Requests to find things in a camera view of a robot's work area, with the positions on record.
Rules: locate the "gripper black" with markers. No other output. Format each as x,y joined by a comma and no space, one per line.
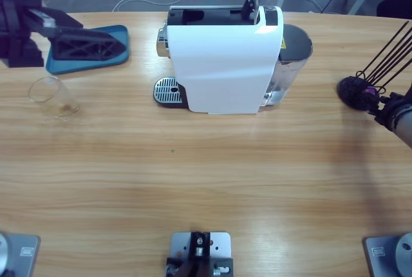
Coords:
19,32
391,109

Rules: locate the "purple coffee capsule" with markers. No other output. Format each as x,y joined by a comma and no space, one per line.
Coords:
371,90

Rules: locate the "clear drinking glass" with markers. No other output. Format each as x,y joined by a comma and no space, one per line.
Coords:
54,103

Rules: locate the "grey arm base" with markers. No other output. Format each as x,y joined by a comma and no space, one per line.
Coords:
19,257
386,257

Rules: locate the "coffee machine water tank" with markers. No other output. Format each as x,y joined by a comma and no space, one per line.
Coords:
291,64

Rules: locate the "white capsule coffee machine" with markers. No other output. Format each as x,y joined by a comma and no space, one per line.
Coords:
222,64

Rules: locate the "blue plastic tray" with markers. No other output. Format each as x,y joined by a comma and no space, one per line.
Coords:
80,67

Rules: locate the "metal grille drip tray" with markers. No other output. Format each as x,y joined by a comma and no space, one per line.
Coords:
165,90

